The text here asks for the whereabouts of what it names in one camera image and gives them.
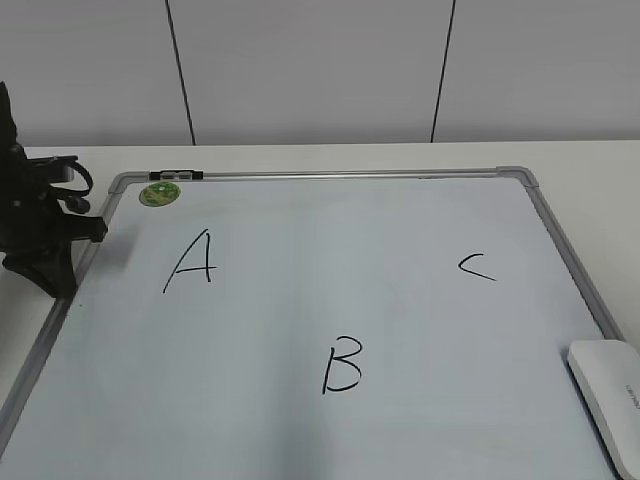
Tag black grey hanger clip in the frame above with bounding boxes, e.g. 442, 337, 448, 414
148, 170, 204, 181

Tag white board eraser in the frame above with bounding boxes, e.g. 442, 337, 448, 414
567, 340, 639, 479

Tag green round magnet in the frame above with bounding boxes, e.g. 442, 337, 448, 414
139, 181, 181, 208

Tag black left camera cable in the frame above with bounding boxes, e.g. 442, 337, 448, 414
47, 160, 95, 215

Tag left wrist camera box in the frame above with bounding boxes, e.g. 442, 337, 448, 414
29, 155, 78, 184

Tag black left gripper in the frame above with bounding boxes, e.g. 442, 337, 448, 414
1, 84, 107, 298

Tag grey framed whiteboard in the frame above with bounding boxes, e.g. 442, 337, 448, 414
1, 167, 621, 479

